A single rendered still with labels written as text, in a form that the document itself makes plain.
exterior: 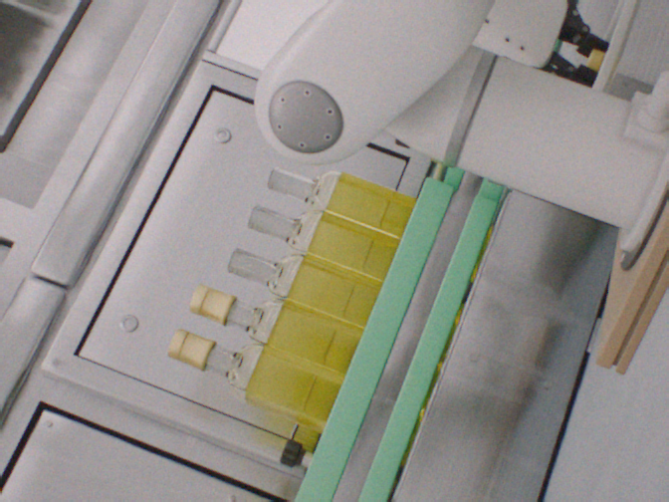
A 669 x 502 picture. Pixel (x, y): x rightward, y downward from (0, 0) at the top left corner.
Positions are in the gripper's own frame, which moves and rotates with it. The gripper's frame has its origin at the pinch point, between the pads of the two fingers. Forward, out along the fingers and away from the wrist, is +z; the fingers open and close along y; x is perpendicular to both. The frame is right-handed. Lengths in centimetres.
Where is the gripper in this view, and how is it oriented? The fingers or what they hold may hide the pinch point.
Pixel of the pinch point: (593, 66)
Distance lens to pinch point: 137.1
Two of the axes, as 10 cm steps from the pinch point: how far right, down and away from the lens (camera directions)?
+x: 3.1, -3.4, -8.9
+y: -3.5, 8.3, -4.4
